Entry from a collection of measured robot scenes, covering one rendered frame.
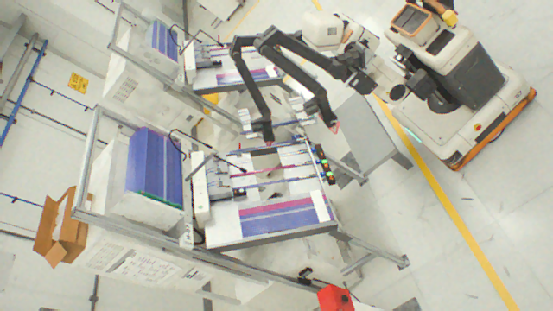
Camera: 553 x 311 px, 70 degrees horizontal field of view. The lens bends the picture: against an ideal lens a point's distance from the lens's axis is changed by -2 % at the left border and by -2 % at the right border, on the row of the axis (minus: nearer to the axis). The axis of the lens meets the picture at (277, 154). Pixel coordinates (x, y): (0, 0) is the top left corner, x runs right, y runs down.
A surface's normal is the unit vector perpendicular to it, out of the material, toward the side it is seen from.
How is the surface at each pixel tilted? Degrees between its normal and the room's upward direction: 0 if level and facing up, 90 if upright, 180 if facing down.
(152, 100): 90
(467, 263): 0
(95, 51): 90
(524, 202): 0
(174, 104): 90
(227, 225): 44
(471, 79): 90
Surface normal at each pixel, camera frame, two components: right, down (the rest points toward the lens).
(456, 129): -0.70, -0.40
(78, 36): 0.20, 0.68
